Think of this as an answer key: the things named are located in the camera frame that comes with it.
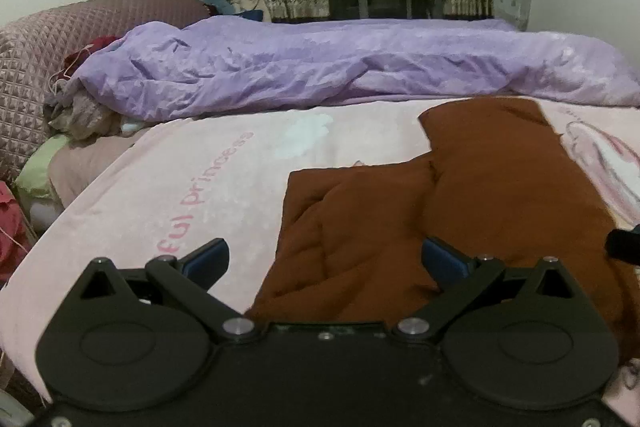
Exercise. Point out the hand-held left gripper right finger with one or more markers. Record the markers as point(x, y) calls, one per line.
point(442, 259)

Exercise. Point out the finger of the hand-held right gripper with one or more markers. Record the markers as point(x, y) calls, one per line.
point(625, 246)

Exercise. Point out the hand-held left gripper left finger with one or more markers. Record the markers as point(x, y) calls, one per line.
point(210, 257)

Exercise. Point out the brown garment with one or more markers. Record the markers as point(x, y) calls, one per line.
point(360, 232)

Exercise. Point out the pile of grey clothes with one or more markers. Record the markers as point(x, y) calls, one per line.
point(82, 112)

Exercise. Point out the pink printed blanket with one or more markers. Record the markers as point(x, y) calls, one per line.
point(175, 167)

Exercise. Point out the mauve bed sheet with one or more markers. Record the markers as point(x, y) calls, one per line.
point(87, 162)

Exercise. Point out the light green pillow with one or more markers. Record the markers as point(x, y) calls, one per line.
point(39, 164)

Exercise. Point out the red cloth beside bed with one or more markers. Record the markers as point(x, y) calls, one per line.
point(11, 232)

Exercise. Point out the purple duvet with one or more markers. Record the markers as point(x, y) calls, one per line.
point(300, 62)

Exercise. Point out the dark red cloth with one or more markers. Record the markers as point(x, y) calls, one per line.
point(92, 48)

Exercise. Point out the pink quilted headboard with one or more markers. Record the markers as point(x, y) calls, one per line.
point(45, 42)

